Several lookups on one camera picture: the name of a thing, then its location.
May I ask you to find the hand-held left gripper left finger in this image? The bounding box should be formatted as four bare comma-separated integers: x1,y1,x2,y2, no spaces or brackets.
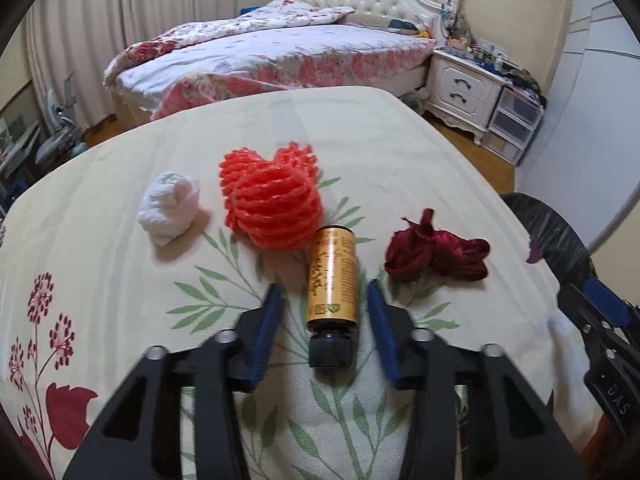
62,282,284,480

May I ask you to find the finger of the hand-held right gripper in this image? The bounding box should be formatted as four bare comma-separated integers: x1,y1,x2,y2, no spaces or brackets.
582,277,640,356
556,282,640,443

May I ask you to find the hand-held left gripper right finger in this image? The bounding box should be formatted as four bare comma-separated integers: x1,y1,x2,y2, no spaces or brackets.
366,280,591,480

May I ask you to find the gold label bottle black cap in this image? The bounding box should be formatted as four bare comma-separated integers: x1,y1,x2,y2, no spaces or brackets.
306,226,360,370

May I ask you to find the trash bin with black bag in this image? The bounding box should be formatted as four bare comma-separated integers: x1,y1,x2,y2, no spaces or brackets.
500,192,597,292

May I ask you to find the dark red crumpled ribbon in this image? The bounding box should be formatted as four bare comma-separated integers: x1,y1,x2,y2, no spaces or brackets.
384,207,491,281

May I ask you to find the crumpled white tissue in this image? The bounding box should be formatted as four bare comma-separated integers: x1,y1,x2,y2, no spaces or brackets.
137,171,202,247

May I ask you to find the grey wardrobe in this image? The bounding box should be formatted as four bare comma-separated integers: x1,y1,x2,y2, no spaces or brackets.
519,0,640,258

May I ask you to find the clear plastic drawer unit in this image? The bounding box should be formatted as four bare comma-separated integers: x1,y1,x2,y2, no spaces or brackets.
487,85,545,165

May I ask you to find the cream floral tablecloth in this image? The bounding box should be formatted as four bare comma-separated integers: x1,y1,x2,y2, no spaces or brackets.
0,86,617,480

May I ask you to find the clear plastic bag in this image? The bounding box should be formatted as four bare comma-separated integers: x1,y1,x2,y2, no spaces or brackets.
407,87,431,116

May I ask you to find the white nightstand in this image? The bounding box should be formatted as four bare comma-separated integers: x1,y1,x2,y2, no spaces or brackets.
424,49,506,147

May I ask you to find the clutter of small bottles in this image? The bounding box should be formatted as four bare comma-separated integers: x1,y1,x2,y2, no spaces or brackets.
447,30,542,94

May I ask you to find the pink floral bed sheet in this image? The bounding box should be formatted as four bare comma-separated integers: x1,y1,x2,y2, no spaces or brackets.
115,24,439,121

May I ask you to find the grey folding equipment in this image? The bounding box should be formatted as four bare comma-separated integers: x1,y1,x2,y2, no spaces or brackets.
0,72,89,202

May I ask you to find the floral quilt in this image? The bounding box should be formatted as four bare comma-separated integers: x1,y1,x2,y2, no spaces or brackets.
102,0,356,86

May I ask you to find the beige pillow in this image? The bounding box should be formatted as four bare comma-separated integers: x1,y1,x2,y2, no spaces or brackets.
345,10,431,37

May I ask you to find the white device on bedpost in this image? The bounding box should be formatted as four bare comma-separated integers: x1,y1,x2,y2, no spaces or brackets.
442,0,464,41

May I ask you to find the beige striped curtain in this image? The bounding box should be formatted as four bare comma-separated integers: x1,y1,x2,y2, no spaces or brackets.
25,0,251,131

